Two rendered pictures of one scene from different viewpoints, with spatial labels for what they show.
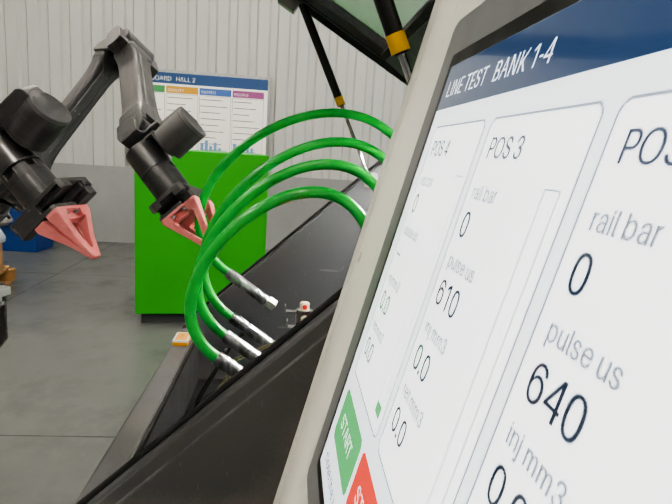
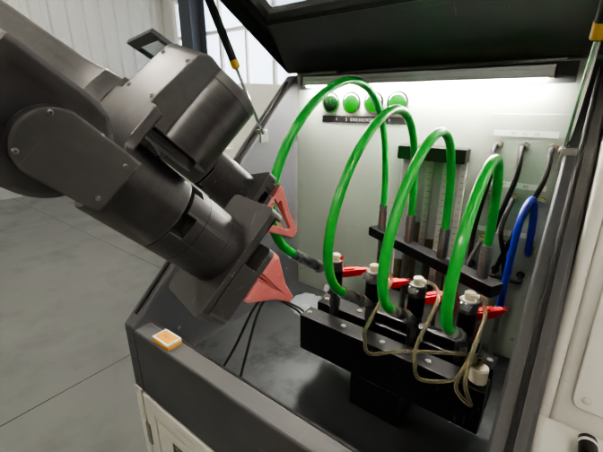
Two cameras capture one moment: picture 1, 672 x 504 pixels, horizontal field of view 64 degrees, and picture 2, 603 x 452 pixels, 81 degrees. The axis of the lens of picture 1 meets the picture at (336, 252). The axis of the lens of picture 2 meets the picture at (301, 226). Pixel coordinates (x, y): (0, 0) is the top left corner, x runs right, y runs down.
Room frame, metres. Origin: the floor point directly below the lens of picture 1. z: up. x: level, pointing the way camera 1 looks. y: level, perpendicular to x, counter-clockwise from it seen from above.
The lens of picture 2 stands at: (0.49, 0.55, 1.38)
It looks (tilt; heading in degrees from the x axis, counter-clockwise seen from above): 19 degrees down; 313
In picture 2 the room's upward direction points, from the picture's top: straight up
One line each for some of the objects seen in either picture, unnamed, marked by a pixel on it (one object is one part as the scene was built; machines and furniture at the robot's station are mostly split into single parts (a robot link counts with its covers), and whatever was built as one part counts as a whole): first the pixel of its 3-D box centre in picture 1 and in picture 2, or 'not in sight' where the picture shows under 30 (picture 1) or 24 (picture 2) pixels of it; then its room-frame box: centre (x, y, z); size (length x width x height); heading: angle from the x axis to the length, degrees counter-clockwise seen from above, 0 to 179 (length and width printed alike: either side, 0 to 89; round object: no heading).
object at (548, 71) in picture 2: not in sight; (406, 77); (0.88, -0.22, 1.43); 0.54 x 0.03 x 0.02; 5
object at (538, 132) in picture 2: not in sight; (511, 195); (0.64, -0.24, 1.20); 0.13 x 0.03 x 0.31; 5
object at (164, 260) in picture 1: (203, 231); not in sight; (4.35, 1.10, 0.65); 0.95 x 0.86 x 1.30; 103
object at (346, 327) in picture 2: not in sight; (386, 366); (0.74, 0.03, 0.91); 0.34 x 0.10 x 0.15; 5
